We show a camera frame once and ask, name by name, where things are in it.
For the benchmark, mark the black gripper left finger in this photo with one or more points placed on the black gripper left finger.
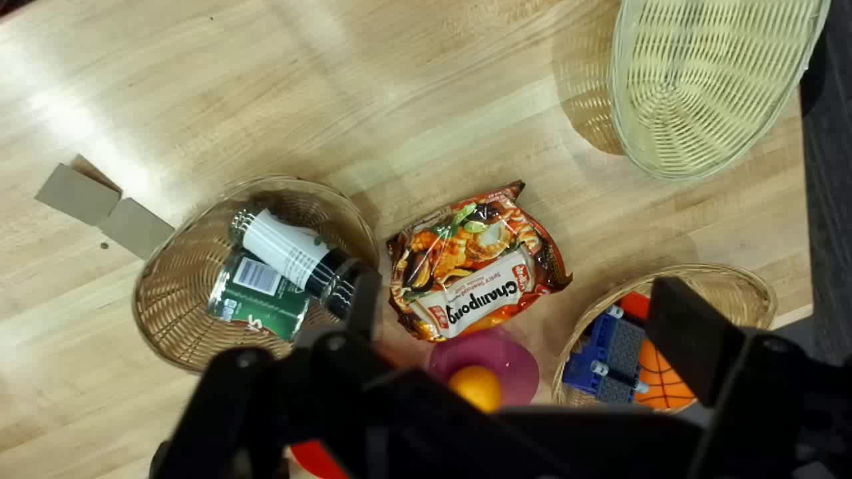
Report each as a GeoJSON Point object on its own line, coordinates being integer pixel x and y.
{"type": "Point", "coordinates": [256, 399]}

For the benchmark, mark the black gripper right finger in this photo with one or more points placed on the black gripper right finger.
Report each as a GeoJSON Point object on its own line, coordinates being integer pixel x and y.
{"type": "Point", "coordinates": [710, 346]}

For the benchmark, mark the white label spice container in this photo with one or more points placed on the white label spice container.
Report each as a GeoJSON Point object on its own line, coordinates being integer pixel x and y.
{"type": "Point", "coordinates": [288, 249]}

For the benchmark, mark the brown wicker basket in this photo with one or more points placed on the brown wicker basket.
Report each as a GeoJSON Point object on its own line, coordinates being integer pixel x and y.
{"type": "Point", "coordinates": [177, 294]}
{"type": "Point", "coordinates": [736, 294]}

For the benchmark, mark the orange noodle packet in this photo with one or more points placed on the orange noodle packet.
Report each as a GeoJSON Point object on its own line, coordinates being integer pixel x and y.
{"type": "Point", "coordinates": [474, 266]}

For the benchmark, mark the cream wicker basket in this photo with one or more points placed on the cream wicker basket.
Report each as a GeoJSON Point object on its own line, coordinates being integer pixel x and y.
{"type": "Point", "coordinates": [710, 81]}

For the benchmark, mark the orange toy basketball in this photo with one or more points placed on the orange toy basketball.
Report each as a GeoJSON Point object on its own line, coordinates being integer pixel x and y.
{"type": "Point", "coordinates": [662, 380]}

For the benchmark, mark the red plastic bowl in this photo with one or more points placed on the red plastic bowl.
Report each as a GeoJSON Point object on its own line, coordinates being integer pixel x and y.
{"type": "Point", "coordinates": [314, 459]}

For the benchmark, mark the small red toy piece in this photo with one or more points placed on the small red toy piece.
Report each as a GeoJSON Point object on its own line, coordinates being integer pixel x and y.
{"type": "Point", "coordinates": [632, 307]}

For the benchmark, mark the green tomato sauce can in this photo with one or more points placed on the green tomato sauce can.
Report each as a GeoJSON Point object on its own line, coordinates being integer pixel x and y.
{"type": "Point", "coordinates": [256, 295]}

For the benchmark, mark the blue grey toy block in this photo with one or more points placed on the blue grey toy block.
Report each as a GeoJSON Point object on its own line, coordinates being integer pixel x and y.
{"type": "Point", "coordinates": [603, 355]}

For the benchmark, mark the pink plastic plate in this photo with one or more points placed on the pink plastic plate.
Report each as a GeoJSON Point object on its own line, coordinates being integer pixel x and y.
{"type": "Point", "coordinates": [497, 348]}

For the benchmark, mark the orange fruit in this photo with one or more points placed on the orange fruit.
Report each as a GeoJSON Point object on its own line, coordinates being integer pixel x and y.
{"type": "Point", "coordinates": [474, 387]}

